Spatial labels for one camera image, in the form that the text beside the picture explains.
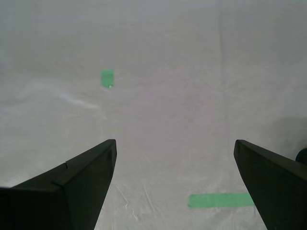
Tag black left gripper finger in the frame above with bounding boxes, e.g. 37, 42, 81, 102
234, 139, 307, 230
0, 139, 118, 230

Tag black perforated plastic basket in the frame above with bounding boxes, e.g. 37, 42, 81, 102
295, 148, 307, 166

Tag long green tape strip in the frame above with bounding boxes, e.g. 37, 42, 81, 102
188, 193, 255, 209

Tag green tape square marker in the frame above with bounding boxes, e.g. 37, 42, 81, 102
100, 69, 115, 88

